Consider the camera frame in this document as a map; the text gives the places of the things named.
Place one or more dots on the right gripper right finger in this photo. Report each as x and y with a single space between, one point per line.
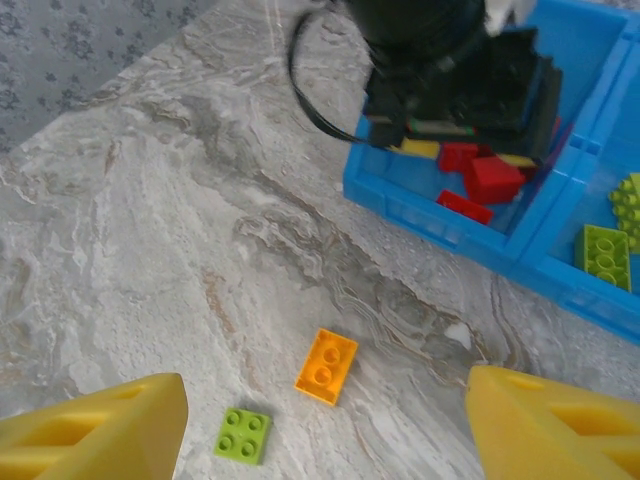
550 435

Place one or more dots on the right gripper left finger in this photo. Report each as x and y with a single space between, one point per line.
100 435

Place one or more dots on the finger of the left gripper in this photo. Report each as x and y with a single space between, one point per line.
547 115
422 148

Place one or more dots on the long red lego brick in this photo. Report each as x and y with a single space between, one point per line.
457 157

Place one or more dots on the blue three-compartment plastic bin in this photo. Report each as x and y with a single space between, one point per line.
410 205

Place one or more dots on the long green lego brick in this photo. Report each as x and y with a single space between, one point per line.
602 255
627 200

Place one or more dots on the small green lego brick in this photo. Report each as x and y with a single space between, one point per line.
242 436

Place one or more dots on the orange lego brick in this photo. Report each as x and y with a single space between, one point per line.
325 370

